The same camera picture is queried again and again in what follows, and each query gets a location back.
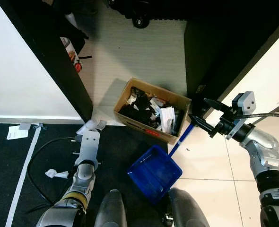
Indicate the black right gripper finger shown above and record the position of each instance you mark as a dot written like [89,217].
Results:
[204,126]
[219,106]

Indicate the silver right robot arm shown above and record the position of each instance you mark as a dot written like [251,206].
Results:
[265,151]

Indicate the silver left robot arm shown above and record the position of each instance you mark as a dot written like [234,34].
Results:
[82,182]

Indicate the white floor tape strip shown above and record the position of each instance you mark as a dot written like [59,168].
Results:
[23,179]

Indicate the black floor mat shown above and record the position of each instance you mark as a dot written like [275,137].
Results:
[2,189]

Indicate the white paper packet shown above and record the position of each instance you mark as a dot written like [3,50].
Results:
[168,118]

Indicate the black desk panel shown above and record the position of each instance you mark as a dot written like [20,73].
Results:
[224,56]
[45,47]

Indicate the white black printed scrap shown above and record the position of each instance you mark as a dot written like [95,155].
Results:
[157,104]

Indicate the brown cardboard box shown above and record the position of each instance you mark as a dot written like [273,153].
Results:
[135,124]

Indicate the grey right robot leg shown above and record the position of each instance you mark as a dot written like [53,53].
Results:
[187,210]

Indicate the grey robot leg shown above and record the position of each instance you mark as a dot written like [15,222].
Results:
[111,210]
[187,210]

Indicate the black office chair base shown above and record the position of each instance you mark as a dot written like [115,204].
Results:
[140,21]

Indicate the grey left robot leg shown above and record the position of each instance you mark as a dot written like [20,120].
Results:
[111,210]

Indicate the white red printed packet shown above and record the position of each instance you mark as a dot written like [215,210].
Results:
[72,54]

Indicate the crumpled white tissue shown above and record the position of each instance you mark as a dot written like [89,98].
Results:
[56,174]

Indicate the white paper note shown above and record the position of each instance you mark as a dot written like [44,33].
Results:
[17,132]

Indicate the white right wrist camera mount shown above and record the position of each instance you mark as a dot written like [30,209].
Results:
[246,101]

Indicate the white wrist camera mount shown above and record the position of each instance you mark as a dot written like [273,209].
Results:
[246,101]
[88,146]

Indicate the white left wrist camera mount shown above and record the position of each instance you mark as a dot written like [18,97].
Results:
[88,146]

